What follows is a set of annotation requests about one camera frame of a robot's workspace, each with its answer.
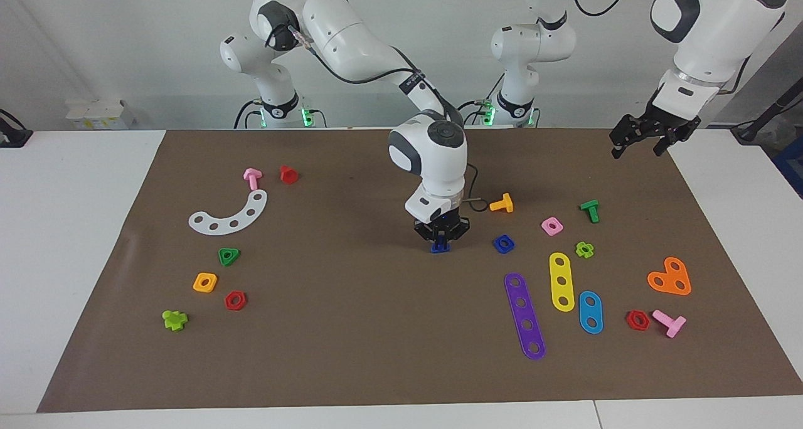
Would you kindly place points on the orange plastic screw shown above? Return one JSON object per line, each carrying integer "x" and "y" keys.
{"x": 504, "y": 204}

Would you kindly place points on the black stand pole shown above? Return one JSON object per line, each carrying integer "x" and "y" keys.
{"x": 768, "y": 112}

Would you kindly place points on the pink square plastic nut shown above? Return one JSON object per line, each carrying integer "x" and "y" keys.
{"x": 558, "y": 230}

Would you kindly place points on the black clamp device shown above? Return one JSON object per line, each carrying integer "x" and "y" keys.
{"x": 14, "y": 137}

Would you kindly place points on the blue crate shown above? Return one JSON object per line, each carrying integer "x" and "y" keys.
{"x": 792, "y": 165}

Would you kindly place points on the brown table mat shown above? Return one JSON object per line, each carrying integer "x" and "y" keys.
{"x": 376, "y": 328}

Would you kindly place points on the red hexagon plastic nut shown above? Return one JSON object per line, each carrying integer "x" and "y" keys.
{"x": 645, "y": 323}
{"x": 242, "y": 303}

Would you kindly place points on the lime green cross-head screw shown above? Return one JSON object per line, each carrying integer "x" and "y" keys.
{"x": 174, "y": 321}

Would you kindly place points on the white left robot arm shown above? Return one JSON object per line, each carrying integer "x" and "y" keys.
{"x": 709, "y": 34}

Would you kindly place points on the purple four-hole strip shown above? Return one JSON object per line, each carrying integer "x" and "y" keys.
{"x": 525, "y": 314}

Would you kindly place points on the yellow three-hole strip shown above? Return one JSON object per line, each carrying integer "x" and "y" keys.
{"x": 561, "y": 271}

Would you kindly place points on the pink plastic screw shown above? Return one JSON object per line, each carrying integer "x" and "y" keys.
{"x": 252, "y": 178}
{"x": 672, "y": 324}

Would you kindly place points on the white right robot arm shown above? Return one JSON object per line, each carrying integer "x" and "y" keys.
{"x": 433, "y": 153}

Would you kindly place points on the red plastic screw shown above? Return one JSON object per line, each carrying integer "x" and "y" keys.
{"x": 288, "y": 175}

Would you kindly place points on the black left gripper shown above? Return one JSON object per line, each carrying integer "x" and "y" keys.
{"x": 655, "y": 125}

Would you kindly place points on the green triangle plastic nut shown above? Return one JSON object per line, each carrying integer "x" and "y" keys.
{"x": 234, "y": 253}

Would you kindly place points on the orange square plastic nut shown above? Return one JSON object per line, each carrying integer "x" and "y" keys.
{"x": 198, "y": 287}

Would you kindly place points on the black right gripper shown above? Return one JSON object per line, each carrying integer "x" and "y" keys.
{"x": 442, "y": 228}

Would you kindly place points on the blue plastic screw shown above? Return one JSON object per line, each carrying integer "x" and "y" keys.
{"x": 439, "y": 249}

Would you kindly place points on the green plastic screw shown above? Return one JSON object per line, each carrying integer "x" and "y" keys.
{"x": 593, "y": 212}

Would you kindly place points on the white cardboard box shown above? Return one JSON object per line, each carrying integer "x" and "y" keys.
{"x": 97, "y": 115}

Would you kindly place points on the orange heart-shaped plate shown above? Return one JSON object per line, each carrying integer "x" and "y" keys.
{"x": 670, "y": 280}

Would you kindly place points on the lime green flower nut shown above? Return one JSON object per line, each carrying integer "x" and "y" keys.
{"x": 579, "y": 251}

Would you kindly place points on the blue square plastic nut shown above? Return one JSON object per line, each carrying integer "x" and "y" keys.
{"x": 497, "y": 249}

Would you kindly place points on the blue two-hole strip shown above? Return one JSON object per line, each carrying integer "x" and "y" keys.
{"x": 591, "y": 312}

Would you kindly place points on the white curved perforated plate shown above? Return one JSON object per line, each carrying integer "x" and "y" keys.
{"x": 242, "y": 219}

